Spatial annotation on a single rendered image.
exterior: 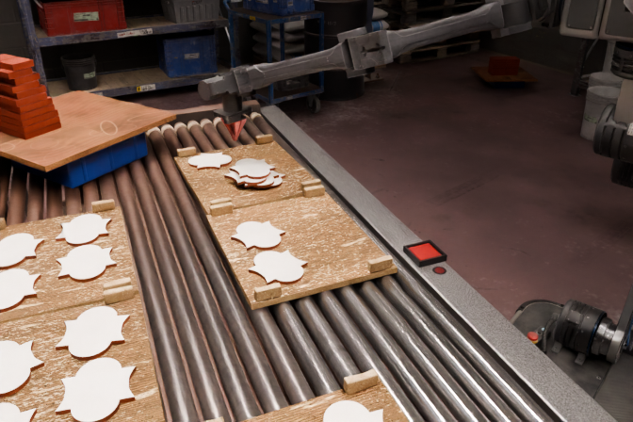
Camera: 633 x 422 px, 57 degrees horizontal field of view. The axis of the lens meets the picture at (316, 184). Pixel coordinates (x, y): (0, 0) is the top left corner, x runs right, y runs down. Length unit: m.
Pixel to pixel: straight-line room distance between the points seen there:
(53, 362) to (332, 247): 0.65
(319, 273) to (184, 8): 4.55
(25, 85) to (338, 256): 1.07
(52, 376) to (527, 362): 0.87
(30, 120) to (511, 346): 1.47
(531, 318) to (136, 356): 1.65
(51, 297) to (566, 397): 1.03
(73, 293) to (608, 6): 1.40
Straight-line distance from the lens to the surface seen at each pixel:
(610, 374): 2.30
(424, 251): 1.43
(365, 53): 1.39
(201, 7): 5.74
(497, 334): 1.24
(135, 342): 1.19
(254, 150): 1.95
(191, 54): 5.78
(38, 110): 1.96
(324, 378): 1.10
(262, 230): 1.46
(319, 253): 1.39
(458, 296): 1.32
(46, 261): 1.50
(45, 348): 1.24
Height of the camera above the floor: 1.70
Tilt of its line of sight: 26 degrees down
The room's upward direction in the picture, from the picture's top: straight up
